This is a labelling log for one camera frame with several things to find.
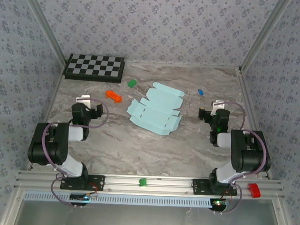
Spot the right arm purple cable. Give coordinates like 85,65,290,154
209,100,271,217

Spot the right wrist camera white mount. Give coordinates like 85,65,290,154
211,99,226,116

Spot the slotted grey cable duct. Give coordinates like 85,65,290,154
23,189,214,209

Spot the red plastic block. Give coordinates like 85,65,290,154
247,183,262,198

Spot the grey metal sheet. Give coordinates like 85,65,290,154
12,198,286,225

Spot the black grey chessboard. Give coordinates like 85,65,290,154
63,53,126,84

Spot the aluminium corner post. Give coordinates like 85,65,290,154
240,0,293,74
17,0,71,66

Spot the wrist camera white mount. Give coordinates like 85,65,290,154
75,94,92,108
211,99,226,116

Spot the orange toy block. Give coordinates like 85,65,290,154
104,90,123,104

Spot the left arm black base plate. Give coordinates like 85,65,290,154
60,173,106,192

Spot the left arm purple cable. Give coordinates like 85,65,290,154
40,96,110,211

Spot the light blue paper box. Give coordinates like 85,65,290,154
125,80,186,137

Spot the aluminium front rail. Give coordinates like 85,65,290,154
14,169,286,201

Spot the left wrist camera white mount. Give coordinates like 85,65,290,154
75,94,92,108

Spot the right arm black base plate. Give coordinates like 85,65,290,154
191,178,239,197

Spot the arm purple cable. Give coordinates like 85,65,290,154
209,100,271,217
40,96,110,211

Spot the aluminium side rail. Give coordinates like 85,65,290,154
26,61,68,171
233,69,277,180

